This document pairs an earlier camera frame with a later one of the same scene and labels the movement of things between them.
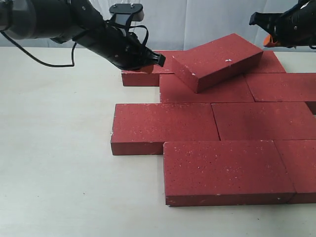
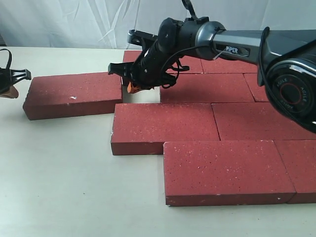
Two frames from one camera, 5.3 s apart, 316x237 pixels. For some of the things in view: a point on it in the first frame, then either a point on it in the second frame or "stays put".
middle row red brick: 264,121 stays put
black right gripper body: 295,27 to 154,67
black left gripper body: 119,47 to 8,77
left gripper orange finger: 148,69 to 12,93
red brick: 217,61 to 51,97
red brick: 173,89 stays put
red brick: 298,157 stays put
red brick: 142,129 stays put
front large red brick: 220,173 stays put
